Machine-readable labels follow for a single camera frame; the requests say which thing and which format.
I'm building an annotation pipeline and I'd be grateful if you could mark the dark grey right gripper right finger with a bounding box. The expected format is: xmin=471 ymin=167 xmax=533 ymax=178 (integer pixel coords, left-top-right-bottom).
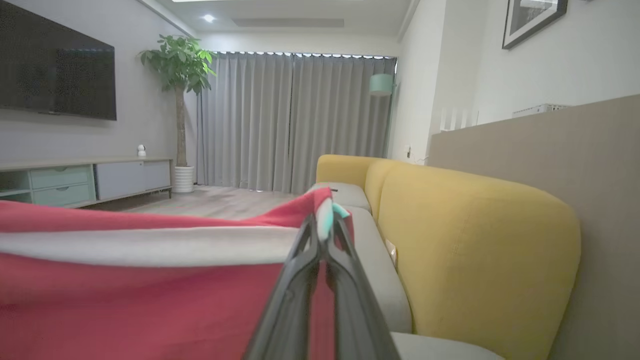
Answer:
xmin=325 ymin=216 xmax=402 ymax=360

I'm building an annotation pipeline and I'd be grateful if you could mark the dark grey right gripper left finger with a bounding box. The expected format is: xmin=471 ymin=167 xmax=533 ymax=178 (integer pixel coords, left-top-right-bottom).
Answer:
xmin=243 ymin=214 xmax=321 ymax=360

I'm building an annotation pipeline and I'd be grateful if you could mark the red white basketball jersey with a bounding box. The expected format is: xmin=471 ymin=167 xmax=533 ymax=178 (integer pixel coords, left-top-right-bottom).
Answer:
xmin=0 ymin=187 xmax=356 ymax=360

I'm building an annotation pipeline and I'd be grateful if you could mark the yellow and grey sofa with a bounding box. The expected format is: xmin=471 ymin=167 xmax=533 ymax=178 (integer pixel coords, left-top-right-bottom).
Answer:
xmin=316 ymin=154 xmax=582 ymax=360

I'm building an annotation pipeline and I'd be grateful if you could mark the white ribbed plant pot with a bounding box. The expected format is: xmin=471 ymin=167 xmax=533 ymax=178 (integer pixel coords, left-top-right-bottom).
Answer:
xmin=172 ymin=165 xmax=195 ymax=194

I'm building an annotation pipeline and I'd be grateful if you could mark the grey curtain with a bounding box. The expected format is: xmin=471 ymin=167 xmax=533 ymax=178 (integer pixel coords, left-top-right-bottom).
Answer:
xmin=197 ymin=51 xmax=294 ymax=193
xmin=291 ymin=53 xmax=397 ymax=196

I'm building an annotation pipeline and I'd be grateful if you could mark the grey mint television cabinet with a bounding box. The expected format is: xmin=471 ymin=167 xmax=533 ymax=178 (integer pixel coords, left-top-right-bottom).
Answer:
xmin=0 ymin=157 xmax=174 ymax=209

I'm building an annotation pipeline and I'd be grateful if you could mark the teal lamp shade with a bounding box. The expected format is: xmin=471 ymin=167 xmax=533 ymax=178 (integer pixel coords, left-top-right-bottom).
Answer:
xmin=369 ymin=73 xmax=397 ymax=97

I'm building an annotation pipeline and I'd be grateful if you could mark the green leafy indoor tree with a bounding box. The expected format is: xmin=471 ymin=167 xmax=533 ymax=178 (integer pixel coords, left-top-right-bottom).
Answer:
xmin=139 ymin=34 xmax=217 ymax=168

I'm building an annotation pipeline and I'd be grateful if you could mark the white slatted box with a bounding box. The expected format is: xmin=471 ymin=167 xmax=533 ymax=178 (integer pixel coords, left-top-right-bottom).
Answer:
xmin=512 ymin=103 xmax=571 ymax=118

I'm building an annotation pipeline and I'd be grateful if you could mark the long ceiling air vent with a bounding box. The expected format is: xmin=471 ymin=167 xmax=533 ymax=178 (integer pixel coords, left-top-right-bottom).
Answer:
xmin=232 ymin=18 xmax=346 ymax=28

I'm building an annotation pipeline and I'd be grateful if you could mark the black framed wall picture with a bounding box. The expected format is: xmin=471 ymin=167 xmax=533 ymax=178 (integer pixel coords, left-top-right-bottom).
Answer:
xmin=501 ymin=0 xmax=569 ymax=50

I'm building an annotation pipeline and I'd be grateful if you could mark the black wall television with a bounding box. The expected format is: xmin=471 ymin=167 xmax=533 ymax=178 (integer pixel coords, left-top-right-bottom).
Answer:
xmin=0 ymin=0 xmax=117 ymax=121

